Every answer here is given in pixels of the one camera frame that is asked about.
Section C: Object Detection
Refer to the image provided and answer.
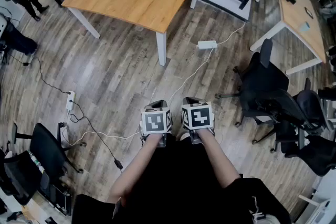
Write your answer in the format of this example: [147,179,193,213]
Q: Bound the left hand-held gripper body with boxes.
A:
[139,100,173,147]

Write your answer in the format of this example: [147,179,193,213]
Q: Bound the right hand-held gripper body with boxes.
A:
[181,97,216,145]

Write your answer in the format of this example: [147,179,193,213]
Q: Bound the person's left forearm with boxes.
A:
[109,133,165,203]

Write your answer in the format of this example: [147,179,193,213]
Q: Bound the person's right forearm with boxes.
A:
[196,128,242,190]

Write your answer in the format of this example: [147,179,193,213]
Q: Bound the person's black clothing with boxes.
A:
[71,133,291,224]

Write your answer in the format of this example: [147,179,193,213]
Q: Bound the black office chair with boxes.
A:
[215,38,289,128]
[10,122,87,174]
[251,77,334,153]
[0,149,44,206]

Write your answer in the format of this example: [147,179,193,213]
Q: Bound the white power strip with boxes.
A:
[65,90,76,111]
[197,40,218,50]

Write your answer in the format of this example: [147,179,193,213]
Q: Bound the black case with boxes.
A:
[39,170,73,216]

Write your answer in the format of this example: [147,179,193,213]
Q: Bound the plastic bottle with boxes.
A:
[28,151,46,174]

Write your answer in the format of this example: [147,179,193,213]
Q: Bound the large wooden table white legs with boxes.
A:
[61,0,211,67]

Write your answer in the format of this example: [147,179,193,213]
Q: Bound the narrow wooden table white legs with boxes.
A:
[249,0,328,76]

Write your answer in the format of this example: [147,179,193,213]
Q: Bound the white cable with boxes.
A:
[167,47,215,103]
[216,22,247,46]
[61,110,144,146]

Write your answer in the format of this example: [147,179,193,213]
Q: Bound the black cable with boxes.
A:
[10,56,70,94]
[69,101,119,163]

